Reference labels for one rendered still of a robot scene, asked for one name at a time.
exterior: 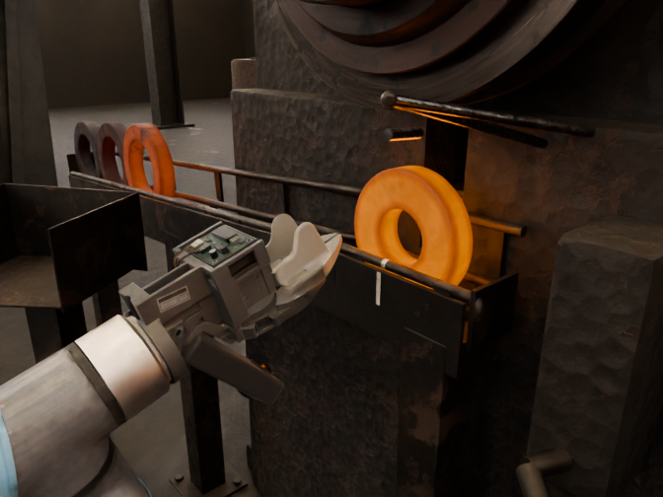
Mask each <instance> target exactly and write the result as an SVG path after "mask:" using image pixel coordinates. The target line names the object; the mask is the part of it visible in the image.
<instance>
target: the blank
mask: <svg viewBox="0 0 663 497"><path fill-rule="evenodd" d="M403 210H404V211H406V212H407V213H409V214H410V215H411V216H412V217H413V219H414V220H415V221H416V223H417V225H418V227H419V229H420V232H421V236H422V250H421V254H420V256H419V258H418V259H416V258H414V257H412V256H410V255H409V254H408V253H407V252H406V251H405V249H404V248H403V246H402V244H401V242H400V239H399V235H398V220H399V217H400V214H401V212H402V211H403ZM354 231H355V239H356V243H357V247H358V248H359V249H362V250H365V251H368V252H370V253H373V254H376V255H378V256H381V257H383V258H386V259H389V260H391V261H393V262H396V263H398V264H401V265H404V266H406V267H409V268H412V269H414V270H417V271H420V272H422V273H425V274H428V275H430V276H433V277H436V278H438V279H441V280H443V281H446V282H449V283H451V284H454V285H457V286H458V285H459V283H460V282H461V281H462V279H463V278H464V276H465V274H466V273H467V270H468V268H469V265H470V262H471V258H472V253H473V232H472V226H471V221H470V218H469V214H468V212H467V209H466V207H465V205H464V202H463V201H462V199H461V197H460V195H459V194H458V192H457V191H456V190H455V188H454V187H453V186H452V185H451V184H450V183H449V182H448V181H447V180H445V179H444V178H443V177H441V176H440V175H439V174H437V173H435V172H433V171H431V170H429V169H428V168H425V167H421V166H404V167H399V168H393V169H388V170H384V171H382V172H380V173H378V174H376V175H375V176H374V177H372V178H371V179H370V180H369V181H368V182H367V183H366V185H365V186H364V188H363V189H362V191H361V193H360V195H359V198H358V201H357V204H356V209H355V217H354Z"/></svg>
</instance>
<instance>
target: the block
mask: <svg viewBox="0 0 663 497"><path fill-rule="evenodd" d="M662 404H663V224H659V223H654V222H650V221H645V220H640V219H635V218H631V217H627V216H622V215H611V216H606V217H604V218H601V219H599V220H596V221H594V222H591V223H589V224H586V225H584V226H581V227H579V228H576V229H574V230H571V231H569V232H566V233H564V234H563V235H562V237H561V238H560V240H559V242H558V244H557V247H556V254H555V261H554V267H553V274H552V286H551V293H550V300H549V306H548V313H547V320H546V327H545V334H544V340H543V347H542V354H541V361H540V368H539V374H538V380H537V387H536V394H535V401H534V408H533V415H532V421H531V428H530V435H529V442H528V449H527V455H532V454H536V453H540V452H544V451H548V450H553V449H563V450H567V452H568V453H569V455H570V457H571V461H572V468H571V470H570V471H567V472H563V473H560V474H556V475H552V476H548V477H544V481H546V482H548V483H549V484H551V485H553V486H554V487H556V488H557V489H559V490H561V491H562V492H564V493H566V494H567V495H569V496H571V497H619V496H620V495H621V494H622V493H623V491H624V490H625V489H626V488H627V487H628V486H629V485H630V484H631V482H632V481H633V480H634V479H635V478H636V477H637V476H638V475H639V474H640V472H641V471H642V470H643V469H644V468H645V467H646V466H647V465H648V462H649V458H650V454H651V449H652V445H653V441H654V437H655V433H656V429H657V424H658V420H659V416H660V412H661V408H662ZM527 455H526V456H527Z"/></svg>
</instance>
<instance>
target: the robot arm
mask: <svg viewBox="0 0 663 497"><path fill-rule="evenodd" d="M341 243H342V237H341V235H340V234H337V233H333V234H328V235H324V236H320V235H319V233H318V231H317V230H316V228H315V226H314V225H313V224H312V223H310V222H304V223H302V224H301V225H300V226H299V227H298V226H297V224H296V223H295V221H294V220H293V218H292V217H291V216H290V215H288V214H280V215H278V216H277V217H275V218H274V219H273V221H272V224H271V234H270V241H269V243H268V244H267V246H266V245H265V244H264V242H263V240H262V239H260V240H259V239H257V238H254V237H252V236H250V235H248V234H245V233H243V232H241V231H239V230H236V229H234V228H232V227H230V226H227V225H223V223H222V222H221V221H220V222H218V223H217V224H215V225H213V226H211V227H210V228H208V229H206V230H205V231H203V232H201V233H199V234H198V235H196V236H194V237H192V238H191V239H189V240H187V241H186V242H184V243H182V244H180V245H179V246H177V247H175V248H173V252H174V254H175V256H174V259H173V264H174V267H175V269H173V270H172V271H170V272H168V273H167V274H165V275H163V276H162V277H160V278H158V279H157V280H155V281H153V282H152V283H150V284H148V285H147V286H145V287H143V288H142V289H141V288H140V287H138V286H137V285H136V284H134V283H131V284H129V285H128V286H126V287H124V288H123V289H121V290H119V291H118V293H119V295H120V296H121V298H122V300H123V302H124V303H125V305H126V306H127V308H128V311H127V312H126V313H125V317H124V316H120V315H117V316H115V317H113V318H112V319H109V320H108V321H106V322H105V323H103V324H101V325H100V326H98V327H96V328H95V329H93V330H91V331H90V332H88V333H86V334H85V335H83V336H82V337H80V338H78V339H77V340H75V341H74V342H72V343H71V344H69V345H67V346H66V347H64V348H62V349H60V350H59V351H57V352H55V353H54V354H52V355H50V356H49V357H47V358H46V359H44V360H42V361H41V362H39V363H37V364H36V365H34V366H32V367H31V368H29V369H27V370H26V371H25V372H23V373H22V374H20V375H18V376H17V377H15V378H14V379H12V380H10V381H9V382H7V383H5V384H4V385H2V386H0V497H152V496H151V494H150V492H149V490H148V488H147V487H146V485H145V484H144V483H143V482H142V480H140V479H139V478H138V477H137V476H136V475H135V473H134V472H133V470H132V469H131V467H130V466H129V464H128V463H127V461H126V460H125V458H124V457H123V455H122V454H121V452H120V451H119V449H118V448H117V446H116V445H115V443H114V442H113V440H112V439H111V437H110V436H109V433H111V432H112V431H114V430H115V429H116V428H118V427H119V426H120V425H122V424H123V423H125V422H126V421H127V420H129V419H131V418H132V417H134V416H135V415H136V414H138V413H139V412H140V411H142V410H143V409H145V408H146V407H147V406H149V405H150V404H152V403H153V402H154V401H156V400H157V399H159V398H160V397H161V396H163V395H164V394H165V393H167V392H168V391H169V390H170V383H171V384H175V383H176V382H177V381H179V380H180V379H182V378H183V377H184V376H186V375H187V367H186V364H185V363H188V364H190V365H191V366H192V367H194V368H196V369H198V370H200V371H202V372H204V373H206V374H208V375H210V376H212V377H214V378H216V379H218V380H220V381H222V382H224V383H226V384H227V385H229V386H231V387H233V388H235V389H237V391H238V392H239V394H241V395H242V396H244V397H246V398H250V399H258V400H260V401H262V402H263V403H265V404H267V405H272V404H274V402H275V401H276V399H277V398H278V396H279V394H280V393H281V391H282V390H283V387H284V385H283V383H282V382H280V381H279V380H278V379H277V378H275V377H274V376H273V375H272V374H273V373H272V372H271V370H270V368H269V367H268V365H267V364H265V363H264V362H262V361H261V360H255V359H254V360H253V359H251V360H250V359H248V358H246V357H245V356H243V355H241V354H239V353H238V352H236V351H234V350H233V349H231V348H229V347H227V346H226V345H224V344H222V343H220V342H219V341H217V340H215V339H213V338H212V337H210V336H208V335H207V334H205V333H203V331H205V332H207V333H209V334H211V335H213V336H216V337H217V338H219V339H221V340H223V341H225V342H227V343H229V344H232V343H234V342H235V341H238V342H239V343H240V342H241V341H243V340H244V339H251V338H257V337H258V336H259V335H260V334H262V333H264V332H266V331H268V330H270V329H272V328H273V327H274V326H275V327H279V326H280V325H281V324H282V323H283V322H284V321H285V320H287V319H289V318H291V317H293V316H295V315H296V314H298V313H299V312H301V311H302V310H303V309H304V308H306V307H307V306H308V305H309V304H310V303H311V302H312V300H313V299H314V298H315V296H316V295H317V293H318V292H319V291H320V289H321V288H322V286H323V285H324V284H325V282H326V279H327V278H326V277H327V276H328V274H329V273H330V271H331V270H332V267H333V265H334V263H335V261H336V258H337V256H338V253H339V251H340V247H341ZM176 259H177V260H178V267H176ZM280 285H281V287H280V288H279V289H278V290H277V291H276V288H275V287H277V286H280Z"/></svg>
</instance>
